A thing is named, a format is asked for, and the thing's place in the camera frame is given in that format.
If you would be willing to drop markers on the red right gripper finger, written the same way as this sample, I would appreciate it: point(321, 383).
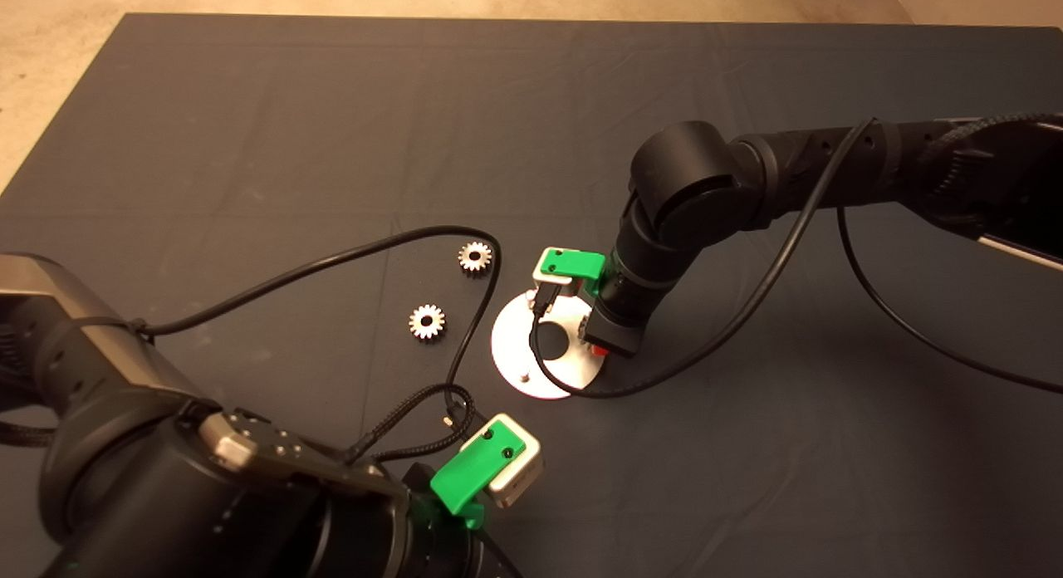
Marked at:
point(586, 322)
point(601, 351)

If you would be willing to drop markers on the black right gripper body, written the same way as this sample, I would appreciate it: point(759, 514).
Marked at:
point(616, 333)

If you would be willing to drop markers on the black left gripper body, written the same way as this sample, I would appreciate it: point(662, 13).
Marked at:
point(448, 553)

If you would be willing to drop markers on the small steel planetary gear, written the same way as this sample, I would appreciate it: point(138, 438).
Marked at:
point(416, 323)
point(465, 261)

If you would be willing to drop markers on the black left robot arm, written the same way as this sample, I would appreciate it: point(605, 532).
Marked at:
point(149, 495)

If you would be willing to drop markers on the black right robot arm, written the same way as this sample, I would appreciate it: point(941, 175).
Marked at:
point(689, 179)

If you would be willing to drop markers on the round metal carrier plate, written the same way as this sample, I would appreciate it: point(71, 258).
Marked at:
point(511, 345)

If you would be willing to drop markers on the dark grey table cloth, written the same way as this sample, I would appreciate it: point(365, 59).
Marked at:
point(332, 105)

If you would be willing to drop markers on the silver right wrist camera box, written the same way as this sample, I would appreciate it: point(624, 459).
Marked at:
point(566, 287)

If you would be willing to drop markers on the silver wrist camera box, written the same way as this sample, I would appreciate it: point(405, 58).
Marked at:
point(523, 474)
point(566, 287)

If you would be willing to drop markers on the green right wrist camera mount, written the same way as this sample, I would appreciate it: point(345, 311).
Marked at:
point(569, 265)

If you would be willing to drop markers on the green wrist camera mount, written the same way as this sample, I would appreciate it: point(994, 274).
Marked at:
point(473, 478)
point(569, 265)

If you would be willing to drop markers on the green left wrist camera mount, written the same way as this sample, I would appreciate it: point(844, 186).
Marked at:
point(473, 478)

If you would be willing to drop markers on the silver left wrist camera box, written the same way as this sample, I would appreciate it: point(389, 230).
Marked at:
point(523, 474)

